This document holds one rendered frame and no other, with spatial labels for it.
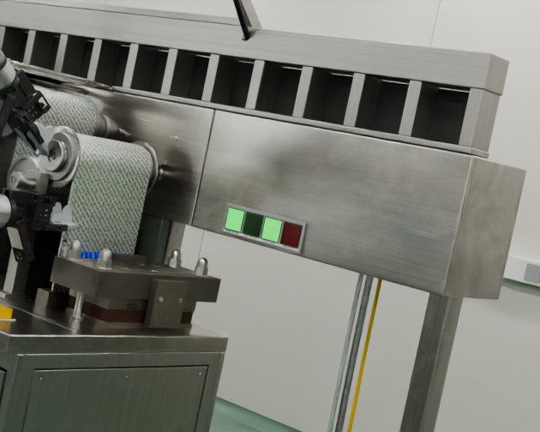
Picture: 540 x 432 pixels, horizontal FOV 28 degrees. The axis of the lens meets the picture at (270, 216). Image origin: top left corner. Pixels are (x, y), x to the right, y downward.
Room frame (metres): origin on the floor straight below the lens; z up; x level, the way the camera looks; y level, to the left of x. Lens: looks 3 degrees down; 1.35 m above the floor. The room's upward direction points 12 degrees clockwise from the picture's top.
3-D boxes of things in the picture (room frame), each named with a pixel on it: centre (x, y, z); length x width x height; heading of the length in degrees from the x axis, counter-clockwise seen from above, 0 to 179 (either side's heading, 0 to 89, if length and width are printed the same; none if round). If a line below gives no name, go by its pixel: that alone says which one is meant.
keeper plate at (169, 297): (2.50, 0.19, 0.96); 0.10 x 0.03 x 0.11; 140
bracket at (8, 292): (2.53, 0.57, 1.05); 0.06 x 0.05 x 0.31; 140
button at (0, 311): (2.26, 0.54, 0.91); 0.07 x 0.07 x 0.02; 50
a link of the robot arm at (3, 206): (2.36, 0.60, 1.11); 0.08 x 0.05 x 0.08; 50
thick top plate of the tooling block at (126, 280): (2.55, 0.28, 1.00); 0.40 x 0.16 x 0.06; 140
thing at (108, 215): (2.60, 0.39, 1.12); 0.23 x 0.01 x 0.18; 140
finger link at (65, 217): (2.49, 0.46, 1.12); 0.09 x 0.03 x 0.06; 139
